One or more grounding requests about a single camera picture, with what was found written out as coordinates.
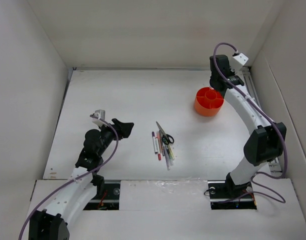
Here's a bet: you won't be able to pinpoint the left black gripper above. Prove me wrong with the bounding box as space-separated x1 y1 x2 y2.
96 118 133 156

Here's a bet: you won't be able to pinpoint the purple-capped white marker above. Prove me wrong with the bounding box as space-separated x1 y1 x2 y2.
151 131 159 154

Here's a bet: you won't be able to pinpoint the black-handled scissors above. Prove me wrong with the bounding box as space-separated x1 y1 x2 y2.
156 121 175 145

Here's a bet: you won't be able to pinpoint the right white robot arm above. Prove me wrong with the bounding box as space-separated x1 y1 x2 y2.
209 54 287 199

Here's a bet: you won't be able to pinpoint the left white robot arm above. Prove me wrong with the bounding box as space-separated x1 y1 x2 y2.
24 117 134 240

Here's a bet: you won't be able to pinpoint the orange round organizer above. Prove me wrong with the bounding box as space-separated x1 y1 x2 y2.
194 87 225 117

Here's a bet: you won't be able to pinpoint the black thin pen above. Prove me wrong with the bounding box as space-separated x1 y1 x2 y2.
158 130 165 157

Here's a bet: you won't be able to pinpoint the yellow highlighter pen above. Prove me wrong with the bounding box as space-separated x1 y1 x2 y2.
167 144 175 160

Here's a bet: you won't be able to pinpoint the green-capped pen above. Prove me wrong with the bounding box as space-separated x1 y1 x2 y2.
163 144 173 166

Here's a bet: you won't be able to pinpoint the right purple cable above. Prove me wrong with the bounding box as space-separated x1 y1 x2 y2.
212 42 289 204

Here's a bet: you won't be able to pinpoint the purple cable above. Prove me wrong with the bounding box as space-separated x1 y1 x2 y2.
212 42 289 204
19 113 120 240

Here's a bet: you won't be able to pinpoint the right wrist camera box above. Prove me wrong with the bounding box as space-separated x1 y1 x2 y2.
229 52 249 73

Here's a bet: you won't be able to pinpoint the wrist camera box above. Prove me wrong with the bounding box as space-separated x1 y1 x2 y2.
229 52 249 73
90 109 106 127

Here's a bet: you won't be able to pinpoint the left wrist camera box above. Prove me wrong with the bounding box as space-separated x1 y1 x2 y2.
90 109 106 127

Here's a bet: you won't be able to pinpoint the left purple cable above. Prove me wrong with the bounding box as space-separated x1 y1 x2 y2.
19 113 120 240

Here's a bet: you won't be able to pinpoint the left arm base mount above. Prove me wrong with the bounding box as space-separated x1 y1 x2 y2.
83 181 121 211

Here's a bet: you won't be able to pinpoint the aluminium side rail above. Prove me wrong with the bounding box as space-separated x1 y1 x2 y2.
240 66 285 177

